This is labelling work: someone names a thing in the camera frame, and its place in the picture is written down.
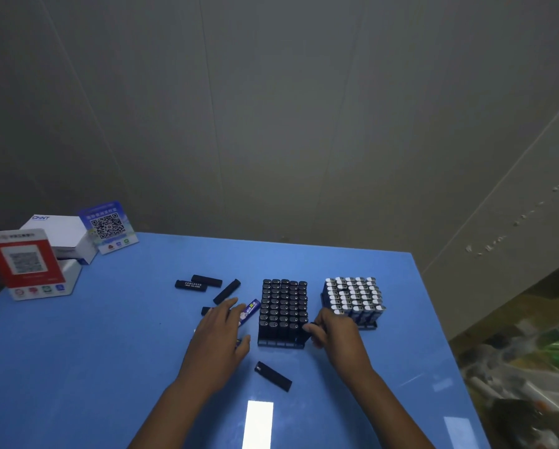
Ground person's left hand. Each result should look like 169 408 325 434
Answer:
175 297 252 397

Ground person's right hand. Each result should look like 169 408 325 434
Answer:
301 307 377 387

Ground black grid tray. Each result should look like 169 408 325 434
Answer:
257 279 311 349
320 276 387 331

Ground blue silver-capped lighter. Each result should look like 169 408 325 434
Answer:
237 299 261 328

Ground row of blue lighters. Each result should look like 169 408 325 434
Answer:
321 276 387 326

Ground row of black lighters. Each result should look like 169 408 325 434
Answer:
258 279 309 344

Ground person's right forearm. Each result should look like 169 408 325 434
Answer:
354 369 437 449

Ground blue code sign stand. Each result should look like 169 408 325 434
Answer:
77 200 140 255

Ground crumpled clear plastic bags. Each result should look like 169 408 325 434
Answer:
461 322 559 449

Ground white cardboard box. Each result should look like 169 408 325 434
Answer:
19 215 99 266

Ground red code sign stand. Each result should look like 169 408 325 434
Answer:
0 228 82 301

